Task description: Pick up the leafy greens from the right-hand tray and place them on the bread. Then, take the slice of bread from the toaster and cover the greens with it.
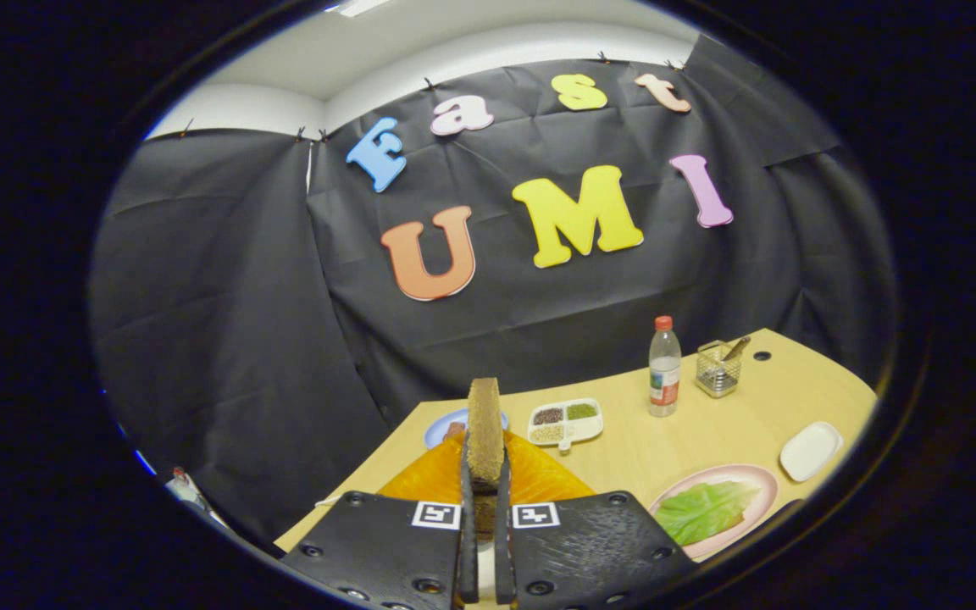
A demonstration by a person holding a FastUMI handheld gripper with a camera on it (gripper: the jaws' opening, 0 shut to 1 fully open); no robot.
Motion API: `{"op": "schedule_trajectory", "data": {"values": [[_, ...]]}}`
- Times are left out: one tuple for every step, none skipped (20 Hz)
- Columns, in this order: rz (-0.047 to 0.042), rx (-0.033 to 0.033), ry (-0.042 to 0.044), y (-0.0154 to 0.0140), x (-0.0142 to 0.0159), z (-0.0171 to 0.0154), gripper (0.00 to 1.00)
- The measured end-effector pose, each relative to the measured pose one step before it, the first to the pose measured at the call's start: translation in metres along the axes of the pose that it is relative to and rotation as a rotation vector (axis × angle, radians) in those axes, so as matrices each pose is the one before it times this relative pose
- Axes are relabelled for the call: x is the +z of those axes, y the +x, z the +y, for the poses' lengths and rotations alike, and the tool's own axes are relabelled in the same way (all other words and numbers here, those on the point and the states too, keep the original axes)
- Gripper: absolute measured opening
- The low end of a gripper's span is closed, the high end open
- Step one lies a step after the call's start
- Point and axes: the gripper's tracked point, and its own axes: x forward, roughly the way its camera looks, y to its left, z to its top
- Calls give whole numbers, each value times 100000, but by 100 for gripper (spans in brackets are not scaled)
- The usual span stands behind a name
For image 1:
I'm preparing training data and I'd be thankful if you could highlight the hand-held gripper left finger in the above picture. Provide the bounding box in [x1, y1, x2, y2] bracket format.
[280, 432, 480, 610]

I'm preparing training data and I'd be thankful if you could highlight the black backdrop cloth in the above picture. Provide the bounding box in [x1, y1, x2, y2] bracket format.
[88, 34, 900, 547]

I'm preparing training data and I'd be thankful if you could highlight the small white object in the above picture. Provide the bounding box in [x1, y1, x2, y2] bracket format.
[168, 466, 209, 513]

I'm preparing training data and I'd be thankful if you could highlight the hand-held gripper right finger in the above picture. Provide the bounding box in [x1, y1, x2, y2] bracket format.
[494, 430, 699, 610]

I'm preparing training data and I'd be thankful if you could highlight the white square plate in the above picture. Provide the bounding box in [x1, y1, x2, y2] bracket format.
[779, 421, 844, 484]

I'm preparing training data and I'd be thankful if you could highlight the brown bread slice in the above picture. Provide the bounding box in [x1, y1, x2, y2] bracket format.
[465, 377, 506, 535]

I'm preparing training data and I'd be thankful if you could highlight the clear bottle with red cap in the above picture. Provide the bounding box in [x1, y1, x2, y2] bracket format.
[648, 315, 682, 418]

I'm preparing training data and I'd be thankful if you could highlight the small blue plate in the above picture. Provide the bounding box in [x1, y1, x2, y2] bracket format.
[424, 408, 509, 450]

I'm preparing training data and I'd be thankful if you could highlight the white divided condiment tray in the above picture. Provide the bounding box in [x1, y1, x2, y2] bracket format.
[527, 397, 605, 452]

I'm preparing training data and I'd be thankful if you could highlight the pink round plate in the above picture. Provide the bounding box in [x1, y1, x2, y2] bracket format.
[649, 463, 779, 560]

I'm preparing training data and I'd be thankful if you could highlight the metal wire holder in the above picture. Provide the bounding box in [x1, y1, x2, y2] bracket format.
[696, 335, 753, 399]

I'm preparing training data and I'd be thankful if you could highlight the green lettuce leaf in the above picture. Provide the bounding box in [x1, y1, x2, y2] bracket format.
[654, 480, 762, 547]

